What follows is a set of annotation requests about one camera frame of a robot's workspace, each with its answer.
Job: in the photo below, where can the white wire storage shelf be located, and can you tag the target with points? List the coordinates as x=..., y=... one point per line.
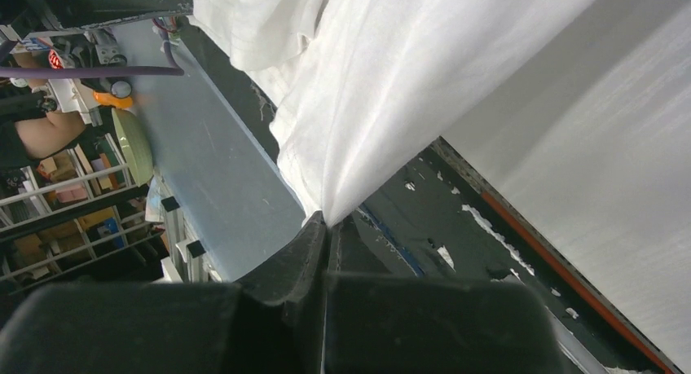
x=73, y=210

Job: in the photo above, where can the green round plate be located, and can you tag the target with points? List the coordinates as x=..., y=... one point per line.
x=134, y=145

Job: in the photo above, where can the person's bare forearm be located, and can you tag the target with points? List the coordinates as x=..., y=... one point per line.
x=46, y=136

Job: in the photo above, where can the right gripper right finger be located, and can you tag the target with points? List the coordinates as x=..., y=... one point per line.
x=383, y=323

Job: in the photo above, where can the white t-shirt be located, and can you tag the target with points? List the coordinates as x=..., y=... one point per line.
x=361, y=86

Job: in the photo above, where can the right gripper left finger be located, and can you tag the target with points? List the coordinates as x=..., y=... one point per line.
x=270, y=321

